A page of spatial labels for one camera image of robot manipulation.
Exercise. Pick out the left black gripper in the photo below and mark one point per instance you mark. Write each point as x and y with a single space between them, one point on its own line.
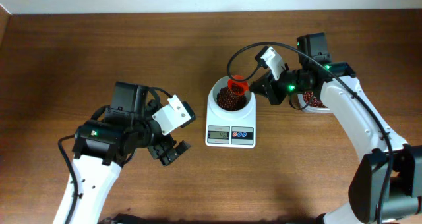
156 153

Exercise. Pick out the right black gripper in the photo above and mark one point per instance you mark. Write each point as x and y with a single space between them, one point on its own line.
270 89

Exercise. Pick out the orange plastic measuring scoop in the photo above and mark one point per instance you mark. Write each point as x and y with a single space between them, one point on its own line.
238 85

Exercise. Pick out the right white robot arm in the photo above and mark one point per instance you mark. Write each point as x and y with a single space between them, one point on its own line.
387 184

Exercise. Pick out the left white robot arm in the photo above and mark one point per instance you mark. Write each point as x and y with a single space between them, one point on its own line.
107 141

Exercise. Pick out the white digital kitchen scale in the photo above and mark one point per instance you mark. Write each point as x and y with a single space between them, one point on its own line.
231 130

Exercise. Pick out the white round bowl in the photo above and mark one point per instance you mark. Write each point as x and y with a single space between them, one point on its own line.
222 83

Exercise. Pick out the red beans in container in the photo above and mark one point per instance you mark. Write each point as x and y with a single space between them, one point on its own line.
310 99

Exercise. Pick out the clear plastic food container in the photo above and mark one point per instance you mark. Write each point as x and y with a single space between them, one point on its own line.
308 109

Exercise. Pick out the red beans in bowl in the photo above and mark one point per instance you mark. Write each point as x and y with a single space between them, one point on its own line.
230 100

